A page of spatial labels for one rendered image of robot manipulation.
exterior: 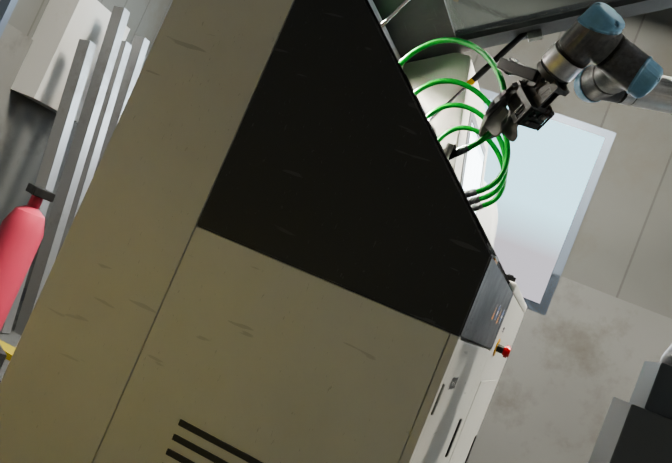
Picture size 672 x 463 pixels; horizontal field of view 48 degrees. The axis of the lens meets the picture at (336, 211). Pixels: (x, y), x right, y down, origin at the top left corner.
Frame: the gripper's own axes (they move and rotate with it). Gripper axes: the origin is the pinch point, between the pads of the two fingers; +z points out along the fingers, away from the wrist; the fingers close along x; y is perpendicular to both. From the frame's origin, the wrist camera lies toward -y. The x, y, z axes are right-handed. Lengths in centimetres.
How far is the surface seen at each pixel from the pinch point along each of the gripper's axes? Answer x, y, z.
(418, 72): 23, -55, 26
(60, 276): -72, 3, 65
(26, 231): -51, -88, 167
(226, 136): -49, -8, 26
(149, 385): -57, 31, 60
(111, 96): -5, -192, 182
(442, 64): 27, -54, 20
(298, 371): -37, 40, 37
